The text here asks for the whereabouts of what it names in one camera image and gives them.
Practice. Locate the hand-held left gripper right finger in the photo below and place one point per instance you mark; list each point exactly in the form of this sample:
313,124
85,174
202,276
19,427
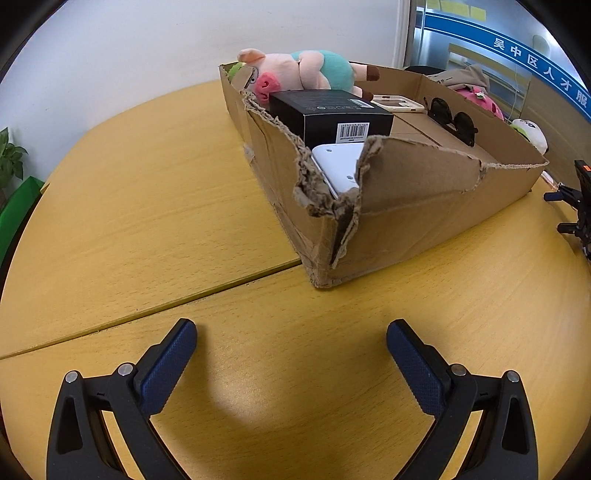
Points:
418,369

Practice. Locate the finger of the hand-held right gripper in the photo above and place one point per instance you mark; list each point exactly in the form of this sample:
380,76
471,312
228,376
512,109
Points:
570,228
561,194

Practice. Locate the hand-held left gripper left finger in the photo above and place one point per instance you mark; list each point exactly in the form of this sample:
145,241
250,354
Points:
168,364

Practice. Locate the torn cardboard box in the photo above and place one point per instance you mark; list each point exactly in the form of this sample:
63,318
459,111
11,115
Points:
415,221

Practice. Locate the white clear phone case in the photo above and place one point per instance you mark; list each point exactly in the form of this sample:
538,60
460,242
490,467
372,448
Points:
412,107

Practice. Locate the white plush toy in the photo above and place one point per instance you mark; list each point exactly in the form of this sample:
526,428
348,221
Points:
531,134

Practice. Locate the pink round plush toy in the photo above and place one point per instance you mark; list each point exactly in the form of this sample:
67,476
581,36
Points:
485,104

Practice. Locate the black sunglasses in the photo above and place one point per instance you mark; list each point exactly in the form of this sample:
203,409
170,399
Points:
461,124

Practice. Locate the beige cap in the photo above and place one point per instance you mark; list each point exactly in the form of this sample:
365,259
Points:
466,76

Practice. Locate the green board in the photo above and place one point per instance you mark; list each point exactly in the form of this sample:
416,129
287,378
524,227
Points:
18,207

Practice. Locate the white flat device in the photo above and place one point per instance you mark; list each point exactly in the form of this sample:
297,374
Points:
337,166

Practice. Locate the black product box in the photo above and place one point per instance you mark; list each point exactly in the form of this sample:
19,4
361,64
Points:
323,115

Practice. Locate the green potted plant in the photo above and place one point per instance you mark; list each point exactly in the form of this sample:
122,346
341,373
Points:
9,157

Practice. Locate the pink pig plush toy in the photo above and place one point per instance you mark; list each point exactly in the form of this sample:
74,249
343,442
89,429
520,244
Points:
295,69

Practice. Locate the green plush toy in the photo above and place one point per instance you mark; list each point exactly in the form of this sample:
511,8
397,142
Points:
236,70

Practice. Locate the blue wall banner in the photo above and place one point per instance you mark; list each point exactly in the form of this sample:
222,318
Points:
508,41

